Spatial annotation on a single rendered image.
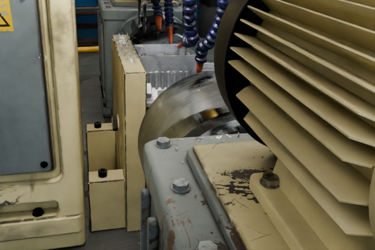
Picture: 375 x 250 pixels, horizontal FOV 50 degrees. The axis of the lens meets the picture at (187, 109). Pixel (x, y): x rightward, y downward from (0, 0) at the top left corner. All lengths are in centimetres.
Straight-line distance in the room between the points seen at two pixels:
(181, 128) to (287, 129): 29
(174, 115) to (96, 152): 50
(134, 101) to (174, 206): 41
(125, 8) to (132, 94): 59
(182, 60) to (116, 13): 49
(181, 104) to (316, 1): 36
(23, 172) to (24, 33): 24
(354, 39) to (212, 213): 18
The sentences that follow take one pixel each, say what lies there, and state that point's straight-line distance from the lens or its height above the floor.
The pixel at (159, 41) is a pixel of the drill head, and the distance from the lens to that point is 108.
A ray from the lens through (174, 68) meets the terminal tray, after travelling 84.
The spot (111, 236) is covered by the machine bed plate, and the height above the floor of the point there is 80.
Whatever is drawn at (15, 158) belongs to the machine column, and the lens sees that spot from 75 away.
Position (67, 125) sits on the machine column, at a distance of 72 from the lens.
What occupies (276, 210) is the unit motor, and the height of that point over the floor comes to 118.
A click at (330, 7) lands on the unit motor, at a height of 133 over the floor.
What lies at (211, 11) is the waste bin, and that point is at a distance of 609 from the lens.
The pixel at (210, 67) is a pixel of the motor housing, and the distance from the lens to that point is 89.
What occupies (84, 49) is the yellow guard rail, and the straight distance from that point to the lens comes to 321.
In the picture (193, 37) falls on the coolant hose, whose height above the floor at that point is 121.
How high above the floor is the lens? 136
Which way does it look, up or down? 23 degrees down
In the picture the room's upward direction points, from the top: 3 degrees clockwise
